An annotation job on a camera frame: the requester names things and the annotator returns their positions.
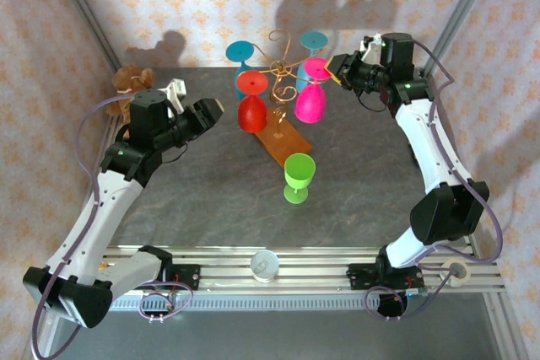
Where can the blue plastic wine glass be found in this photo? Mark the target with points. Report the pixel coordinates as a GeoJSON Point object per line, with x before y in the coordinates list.
{"type": "Point", "coordinates": [314, 39]}
{"type": "Point", "coordinates": [239, 51]}

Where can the pink plastic wine glass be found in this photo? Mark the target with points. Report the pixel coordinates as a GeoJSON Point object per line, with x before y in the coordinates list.
{"type": "Point", "coordinates": [310, 103]}

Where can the red plastic wine glass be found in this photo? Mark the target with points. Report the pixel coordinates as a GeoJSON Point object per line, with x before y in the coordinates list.
{"type": "Point", "coordinates": [252, 113]}

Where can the green plastic wine glass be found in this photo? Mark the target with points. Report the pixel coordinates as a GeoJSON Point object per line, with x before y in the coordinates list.
{"type": "Point", "coordinates": [299, 170]}

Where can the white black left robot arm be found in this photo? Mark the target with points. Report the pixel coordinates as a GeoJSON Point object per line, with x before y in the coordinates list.
{"type": "Point", "coordinates": [105, 208]}

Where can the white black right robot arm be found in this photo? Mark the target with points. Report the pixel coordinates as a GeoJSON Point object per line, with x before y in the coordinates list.
{"type": "Point", "coordinates": [439, 153]}

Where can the brown teddy bear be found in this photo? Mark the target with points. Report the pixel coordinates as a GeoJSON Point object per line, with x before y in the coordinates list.
{"type": "Point", "coordinates": [122, 79]}

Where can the grey metal can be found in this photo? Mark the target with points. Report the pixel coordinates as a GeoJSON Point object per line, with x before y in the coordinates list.
{"type": "Point", "coordinates": [266, 267]}

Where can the white tape roll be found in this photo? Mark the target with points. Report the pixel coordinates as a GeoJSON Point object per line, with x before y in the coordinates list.
{"type": "Point", "coordinates": [464, 271]}

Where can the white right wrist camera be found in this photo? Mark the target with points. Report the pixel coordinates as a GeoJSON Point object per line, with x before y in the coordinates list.
{"type": "Point", "coordinates": [371, 50]}

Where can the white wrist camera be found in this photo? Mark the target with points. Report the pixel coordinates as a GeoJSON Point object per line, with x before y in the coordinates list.
{"type": "Point", "coordinates": [177, 88]}
{"type": "Point", "coordinates": [371, 50]}

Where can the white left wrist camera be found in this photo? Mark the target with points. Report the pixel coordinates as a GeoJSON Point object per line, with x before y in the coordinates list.
{"type": "Point", "coordinates": [177, 88]}

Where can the aluminium frame post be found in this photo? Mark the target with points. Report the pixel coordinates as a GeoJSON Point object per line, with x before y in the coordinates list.
{"type": "Point", "coordinates": [460, 14]}
{"type": "Point", "coordinates": [84, 10]}

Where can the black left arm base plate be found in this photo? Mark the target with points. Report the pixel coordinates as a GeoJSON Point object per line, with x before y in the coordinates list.
{"type": "Point", "coordinates": [190, 277]}

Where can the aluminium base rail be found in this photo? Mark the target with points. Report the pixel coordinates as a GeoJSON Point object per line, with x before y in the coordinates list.
{"type": "Point", "coordinates": [316, 269]}

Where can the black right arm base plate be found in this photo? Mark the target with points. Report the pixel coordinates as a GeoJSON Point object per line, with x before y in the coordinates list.
{"type": "Point", "coordinates": [360, 277]}

